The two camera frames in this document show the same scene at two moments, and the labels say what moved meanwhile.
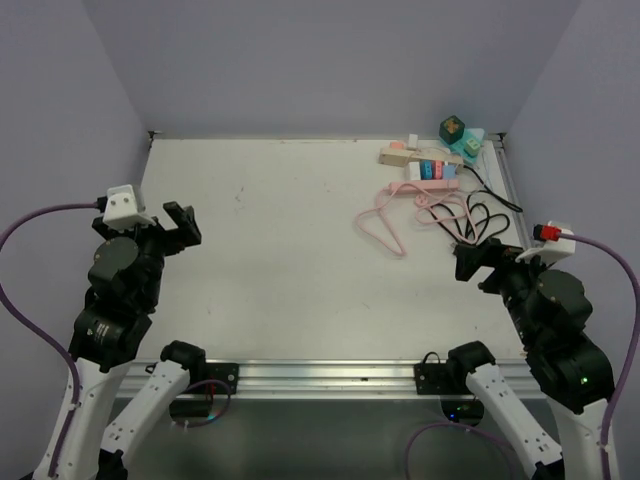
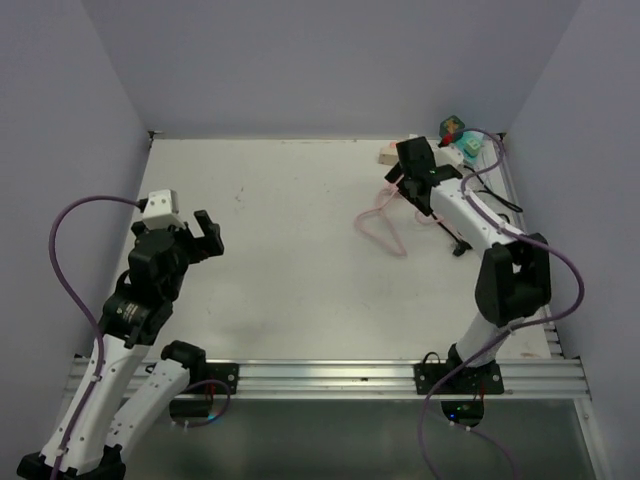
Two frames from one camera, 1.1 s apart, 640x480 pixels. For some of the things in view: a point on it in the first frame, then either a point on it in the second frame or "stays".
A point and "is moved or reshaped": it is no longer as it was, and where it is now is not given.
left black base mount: x=227 y=372 stays
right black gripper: x=469 y=257 -> x=417 y=203
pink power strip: x=397 y=188 is moved or reshaped
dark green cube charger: x=451 y=130 stays
